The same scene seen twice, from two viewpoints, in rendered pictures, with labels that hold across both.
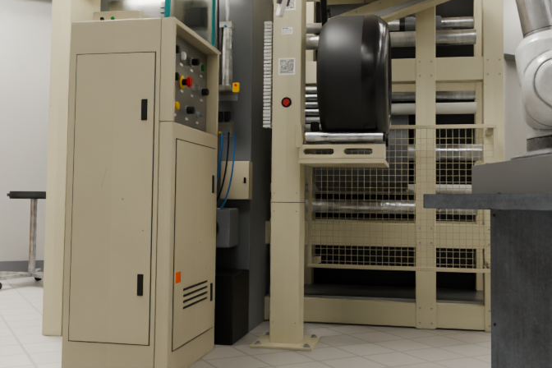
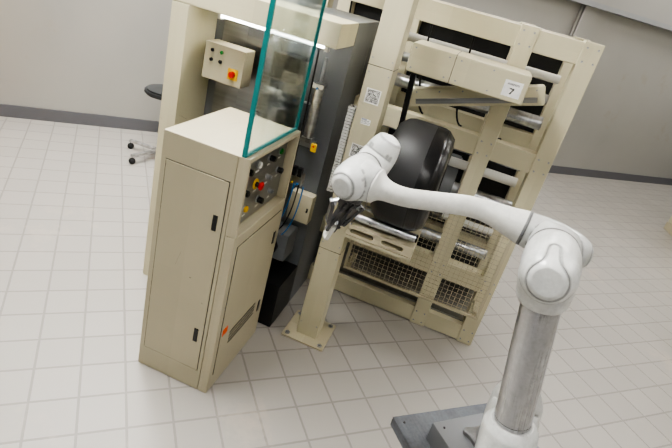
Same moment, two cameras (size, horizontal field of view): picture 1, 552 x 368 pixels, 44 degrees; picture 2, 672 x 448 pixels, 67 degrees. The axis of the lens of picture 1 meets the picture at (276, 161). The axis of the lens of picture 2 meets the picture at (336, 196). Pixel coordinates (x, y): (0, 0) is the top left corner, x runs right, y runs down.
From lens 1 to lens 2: 1.50 m
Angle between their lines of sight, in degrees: 27
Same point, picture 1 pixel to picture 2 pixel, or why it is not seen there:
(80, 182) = (160, 253)
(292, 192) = (336, 245)
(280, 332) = (305, 328)
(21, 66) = not seen: outside the picture
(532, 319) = not seen: outside the picture
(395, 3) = (475, 96)
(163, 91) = (231, 215)
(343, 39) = (405, 165)
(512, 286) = not seen: outside the picture
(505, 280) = not seen: outside the picture
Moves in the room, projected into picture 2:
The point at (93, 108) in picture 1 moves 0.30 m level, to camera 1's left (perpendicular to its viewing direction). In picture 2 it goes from (175, 206) to (108, 187)
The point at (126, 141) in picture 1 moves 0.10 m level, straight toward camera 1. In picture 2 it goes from (198, 240) to (194, 252)
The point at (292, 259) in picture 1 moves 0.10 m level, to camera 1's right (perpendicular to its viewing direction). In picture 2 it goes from (324, 288) to (341, 293)
